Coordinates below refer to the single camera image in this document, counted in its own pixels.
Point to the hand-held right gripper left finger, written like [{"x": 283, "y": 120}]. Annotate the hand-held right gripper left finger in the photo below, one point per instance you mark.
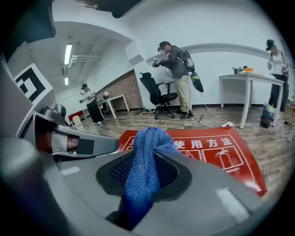
[{"x": 78, "y": 184}]

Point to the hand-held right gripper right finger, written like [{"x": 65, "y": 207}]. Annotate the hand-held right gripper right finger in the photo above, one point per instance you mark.
[{"x": 207, "y": 207}]

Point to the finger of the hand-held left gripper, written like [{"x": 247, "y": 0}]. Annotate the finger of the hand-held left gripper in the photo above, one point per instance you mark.
[{"x": 101, "y": 143}]

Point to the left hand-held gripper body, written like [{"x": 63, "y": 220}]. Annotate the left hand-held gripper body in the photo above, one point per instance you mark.
[{"x": 16, "y": 110}]

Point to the blue cloth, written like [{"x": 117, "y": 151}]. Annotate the blue cloth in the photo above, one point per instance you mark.
[{"x": 143, "y": 175}]

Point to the red fire extinguisher box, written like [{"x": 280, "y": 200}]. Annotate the red fire extinguisher box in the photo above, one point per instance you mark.
[{"x": 230, "y": 147}]

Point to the white small bin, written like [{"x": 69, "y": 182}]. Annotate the white small bin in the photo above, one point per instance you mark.
[{"x": 78, "y": 123}]

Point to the red low cabinet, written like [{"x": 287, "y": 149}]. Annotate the red low cabinet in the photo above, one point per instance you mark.
[{"x": 76, "y": 114}]

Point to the small white table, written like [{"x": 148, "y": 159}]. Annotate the small white table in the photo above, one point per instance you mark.
[{"x": 115, "y": 98}]

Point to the short ceiling light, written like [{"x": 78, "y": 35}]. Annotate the short ceiling light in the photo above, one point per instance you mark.
[{"x": 66, "y": 81}]

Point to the black office chair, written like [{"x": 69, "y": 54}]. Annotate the black office chair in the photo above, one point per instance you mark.
[{"x": 155, "y": 92}]

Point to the long ceiling light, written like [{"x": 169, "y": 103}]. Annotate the long ceiling light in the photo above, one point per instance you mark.
[{"x": 68, "y": 54}]

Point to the white power strip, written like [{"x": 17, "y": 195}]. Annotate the white power strip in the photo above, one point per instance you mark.
[{"x": 227, "y": 125}]

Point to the black basket with bottles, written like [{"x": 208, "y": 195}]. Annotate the black basket with bottles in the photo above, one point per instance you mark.
[{"x": 267, "y": 118}]

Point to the black green hanging bag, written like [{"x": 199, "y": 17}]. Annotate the black green hanging bag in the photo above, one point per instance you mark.
[{"x": 197, "y": 83}]

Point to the large white table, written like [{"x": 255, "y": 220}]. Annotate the large white table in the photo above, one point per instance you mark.
[{"x": 249, "y": 78}]

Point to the black cup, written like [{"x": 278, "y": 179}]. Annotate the black cup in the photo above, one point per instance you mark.
[{"x": 236, "y": 71}]

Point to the orange object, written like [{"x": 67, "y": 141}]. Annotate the orange object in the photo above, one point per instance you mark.
[{"x": 249, "y": 69}]

